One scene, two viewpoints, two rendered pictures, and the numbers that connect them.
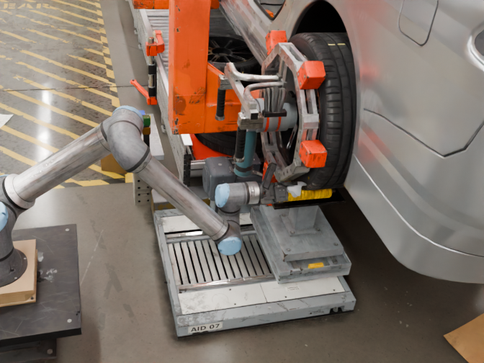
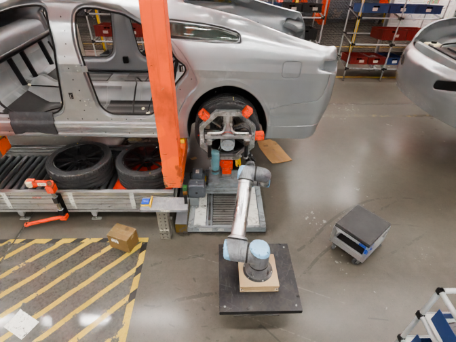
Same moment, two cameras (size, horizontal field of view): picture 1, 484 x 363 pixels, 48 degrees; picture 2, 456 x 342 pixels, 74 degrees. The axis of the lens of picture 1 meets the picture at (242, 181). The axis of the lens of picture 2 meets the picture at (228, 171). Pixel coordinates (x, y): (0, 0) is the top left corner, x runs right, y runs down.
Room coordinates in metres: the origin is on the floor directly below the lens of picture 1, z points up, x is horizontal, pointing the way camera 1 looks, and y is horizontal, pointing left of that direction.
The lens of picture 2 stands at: (1.31, 2.31, 2.41)
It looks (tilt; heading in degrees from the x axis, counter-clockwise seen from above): 38 degrees down; 286
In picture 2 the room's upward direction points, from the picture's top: 1 degrees clockwise
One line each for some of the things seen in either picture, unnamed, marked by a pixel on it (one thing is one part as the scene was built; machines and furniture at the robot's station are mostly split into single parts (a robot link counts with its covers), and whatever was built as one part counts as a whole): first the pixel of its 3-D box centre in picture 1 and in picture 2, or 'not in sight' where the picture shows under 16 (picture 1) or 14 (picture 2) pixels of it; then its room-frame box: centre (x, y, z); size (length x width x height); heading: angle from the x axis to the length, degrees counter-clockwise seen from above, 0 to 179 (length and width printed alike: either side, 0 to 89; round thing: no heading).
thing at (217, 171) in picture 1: (243, 186); (197, 184); (2.32, -0.01, 0.26); 0.42 x 0.18 x 0.35; 108
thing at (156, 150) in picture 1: (142, 136); (164, 204); (2.43, 0.54, 0.44); 0.43 x 0.17 x 0.03; 18
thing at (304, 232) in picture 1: (302, 209); (226, 167); (2.10, -0.31, 0.32); 0.40 x 0.30 x 0.28; 18
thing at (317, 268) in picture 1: (297, 238); (226, 180); (2.10, -0.31, 0.13); 0.50 x 0.36 x 0.10; 18
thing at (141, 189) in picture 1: (142, 168); (164, 221); (2.45, 0.55, 0.21); 0.10 x 0.10 x 0.42; 18
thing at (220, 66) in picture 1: (220, 64); (81, 165); (3.58, 0.24, 0.39); 0.66 x 0.66 x 0.24
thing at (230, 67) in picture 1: (254, 65); (217, 125); (2.10, 0.00, 1.03); 0.19 x 0.18 x 0.11; 108
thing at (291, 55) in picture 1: (284, 114); (227, 136); (2.04, -0.15, 0.85); 0.54 x 0.07 x 0.54; 18
